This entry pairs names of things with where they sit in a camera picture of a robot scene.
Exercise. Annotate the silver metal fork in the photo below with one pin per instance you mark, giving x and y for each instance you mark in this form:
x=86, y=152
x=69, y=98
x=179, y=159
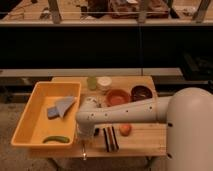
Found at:
x=84, y=154

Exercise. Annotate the yellow plastic bin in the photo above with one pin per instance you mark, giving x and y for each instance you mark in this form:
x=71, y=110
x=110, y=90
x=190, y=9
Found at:
x=34, y=125

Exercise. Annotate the grey cloth piece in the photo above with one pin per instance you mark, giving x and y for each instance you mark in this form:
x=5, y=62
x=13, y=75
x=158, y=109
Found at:
x=64, y=104

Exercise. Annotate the blue sponge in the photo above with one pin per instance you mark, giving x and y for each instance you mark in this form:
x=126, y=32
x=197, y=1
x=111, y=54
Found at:
x=52, y=113

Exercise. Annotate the orange bowl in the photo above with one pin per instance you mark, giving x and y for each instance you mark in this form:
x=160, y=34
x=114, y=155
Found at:
x=117, y=97

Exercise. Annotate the dark red bowl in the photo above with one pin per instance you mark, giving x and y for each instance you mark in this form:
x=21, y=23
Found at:
x=140, y=93

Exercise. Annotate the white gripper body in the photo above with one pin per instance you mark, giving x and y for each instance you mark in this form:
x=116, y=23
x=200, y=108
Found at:
x=86, y=131

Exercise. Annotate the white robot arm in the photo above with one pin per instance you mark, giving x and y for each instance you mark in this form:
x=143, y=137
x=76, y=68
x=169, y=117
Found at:
x=188, y=116

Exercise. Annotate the white paper cup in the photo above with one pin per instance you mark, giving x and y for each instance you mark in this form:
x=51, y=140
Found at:
x=104, y=84

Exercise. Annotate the striped dark sponge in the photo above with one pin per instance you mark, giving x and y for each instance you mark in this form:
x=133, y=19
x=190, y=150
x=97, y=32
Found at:
x=111, y=142

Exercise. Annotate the wooden table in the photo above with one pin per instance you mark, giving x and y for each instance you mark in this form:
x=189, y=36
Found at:
x=147, y=138

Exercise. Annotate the green plastic cup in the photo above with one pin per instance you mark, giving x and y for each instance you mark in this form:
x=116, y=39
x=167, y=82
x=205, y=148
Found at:
x=92, y=83

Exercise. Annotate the orange fruit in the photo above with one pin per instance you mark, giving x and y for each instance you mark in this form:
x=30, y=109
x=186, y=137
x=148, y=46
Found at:
x=125, y=129

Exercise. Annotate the dark grape bunch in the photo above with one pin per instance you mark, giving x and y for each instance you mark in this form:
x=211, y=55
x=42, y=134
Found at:
x=96, y=133

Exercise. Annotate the green cucumber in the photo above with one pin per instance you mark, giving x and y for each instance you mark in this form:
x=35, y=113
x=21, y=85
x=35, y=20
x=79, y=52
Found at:
x=61, y=139

